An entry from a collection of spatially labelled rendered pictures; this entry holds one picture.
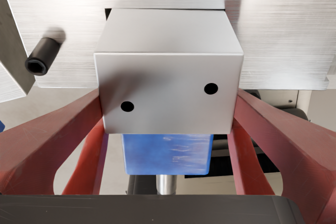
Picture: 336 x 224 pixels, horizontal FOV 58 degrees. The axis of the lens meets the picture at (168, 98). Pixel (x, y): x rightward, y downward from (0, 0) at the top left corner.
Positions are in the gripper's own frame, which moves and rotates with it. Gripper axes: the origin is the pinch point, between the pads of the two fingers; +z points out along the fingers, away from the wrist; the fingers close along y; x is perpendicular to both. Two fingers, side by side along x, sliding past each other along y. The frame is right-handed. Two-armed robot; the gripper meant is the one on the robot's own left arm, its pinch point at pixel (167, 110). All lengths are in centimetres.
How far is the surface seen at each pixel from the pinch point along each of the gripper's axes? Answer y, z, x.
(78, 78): 4.7, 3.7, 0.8
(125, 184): 25, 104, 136
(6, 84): 11.1, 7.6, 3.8
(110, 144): 29, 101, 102
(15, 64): 10.5, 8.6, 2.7
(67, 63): 5.1, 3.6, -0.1
